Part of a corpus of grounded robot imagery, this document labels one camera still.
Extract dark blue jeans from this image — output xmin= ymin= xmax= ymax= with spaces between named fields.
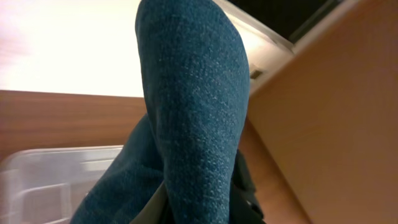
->
xmin=71 ymin=0 xmax=262 ymax=223

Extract clear plastic storage bin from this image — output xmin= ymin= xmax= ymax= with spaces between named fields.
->
xmin=1 ymin=146 xmax=122 ymax=224

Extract light wooden cabinet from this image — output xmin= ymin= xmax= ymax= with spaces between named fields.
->
xmin=248 ymin=0 xmax=397 ymax=223

